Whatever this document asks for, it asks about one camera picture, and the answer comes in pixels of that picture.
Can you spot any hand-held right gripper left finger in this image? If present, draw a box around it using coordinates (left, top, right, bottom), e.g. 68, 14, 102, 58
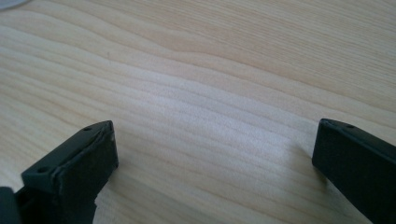
13, 119, 120, 224

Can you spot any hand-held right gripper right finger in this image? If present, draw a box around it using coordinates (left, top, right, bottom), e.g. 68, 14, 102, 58
312, 118, 396, 224

